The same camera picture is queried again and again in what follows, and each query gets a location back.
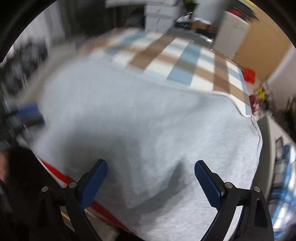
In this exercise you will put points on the grey printed hoodie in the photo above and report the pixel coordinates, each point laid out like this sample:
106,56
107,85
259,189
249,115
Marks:
138,115

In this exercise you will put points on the checked bed blanket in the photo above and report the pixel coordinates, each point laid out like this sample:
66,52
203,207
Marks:
161,53

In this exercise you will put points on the pile of dark clothes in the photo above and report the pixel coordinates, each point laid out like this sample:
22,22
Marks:
23,64

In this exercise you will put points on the wooden door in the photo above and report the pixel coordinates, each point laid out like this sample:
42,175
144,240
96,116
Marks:
261,46

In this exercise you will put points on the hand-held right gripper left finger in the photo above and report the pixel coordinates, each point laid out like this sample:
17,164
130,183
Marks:
94,180

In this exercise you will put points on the orange plastic bag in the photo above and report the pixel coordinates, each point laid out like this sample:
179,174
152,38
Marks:
249,75

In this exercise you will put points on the brown cardboard box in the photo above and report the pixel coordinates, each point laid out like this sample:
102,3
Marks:
201,25

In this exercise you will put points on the black plastic crate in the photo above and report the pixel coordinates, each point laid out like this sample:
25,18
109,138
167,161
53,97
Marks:
182,23

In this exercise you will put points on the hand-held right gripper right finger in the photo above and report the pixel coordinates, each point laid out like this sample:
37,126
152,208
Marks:
208,185

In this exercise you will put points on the white drawer desk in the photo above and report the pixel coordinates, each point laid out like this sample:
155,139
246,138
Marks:
161,14

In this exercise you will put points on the silver suitcase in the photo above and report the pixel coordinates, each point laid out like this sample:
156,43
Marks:
231,34

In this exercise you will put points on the pile of mixed shoes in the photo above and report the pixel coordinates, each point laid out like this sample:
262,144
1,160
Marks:
261,99

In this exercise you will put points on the grey side table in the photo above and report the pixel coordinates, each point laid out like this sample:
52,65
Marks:
266,143

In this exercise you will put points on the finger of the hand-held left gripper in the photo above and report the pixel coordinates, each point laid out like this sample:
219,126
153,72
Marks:
27,113

